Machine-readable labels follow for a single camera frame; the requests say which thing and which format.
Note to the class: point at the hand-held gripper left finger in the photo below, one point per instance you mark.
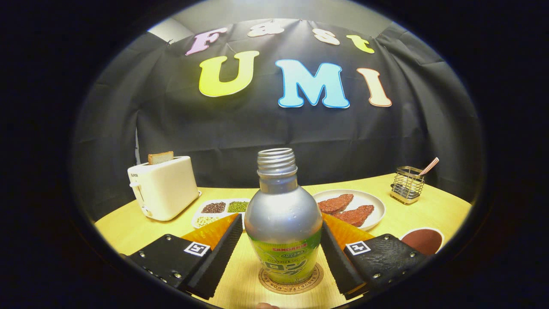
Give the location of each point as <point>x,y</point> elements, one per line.
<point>221,262</point>

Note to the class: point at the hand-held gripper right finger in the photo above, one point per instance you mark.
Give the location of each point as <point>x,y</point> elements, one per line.
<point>339,266</point>

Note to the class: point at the round cork coaster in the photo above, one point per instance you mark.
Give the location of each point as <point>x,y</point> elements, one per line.
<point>291,289</point>

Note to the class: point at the silver bottle with green label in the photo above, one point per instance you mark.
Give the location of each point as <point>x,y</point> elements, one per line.
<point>283,214</point>

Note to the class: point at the white divided dish with beans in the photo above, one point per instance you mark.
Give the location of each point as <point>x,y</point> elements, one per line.
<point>218,216</point>

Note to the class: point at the red-brown meat piece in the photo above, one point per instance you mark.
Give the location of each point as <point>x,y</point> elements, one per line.
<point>336,204</point>
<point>356,216</point>

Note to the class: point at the white oval plate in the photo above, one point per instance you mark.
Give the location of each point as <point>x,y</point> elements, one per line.
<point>369,201</point>

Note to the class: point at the white toaster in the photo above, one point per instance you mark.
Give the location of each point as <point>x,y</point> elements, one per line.
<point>167,189</point>

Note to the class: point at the wooden table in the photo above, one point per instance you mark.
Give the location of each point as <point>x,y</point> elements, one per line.
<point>128,231</point>

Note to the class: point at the bread slice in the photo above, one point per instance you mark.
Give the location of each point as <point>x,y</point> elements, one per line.
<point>161,158</point>

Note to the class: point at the striped straw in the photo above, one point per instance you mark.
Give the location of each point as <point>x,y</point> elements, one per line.
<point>429,166</point>

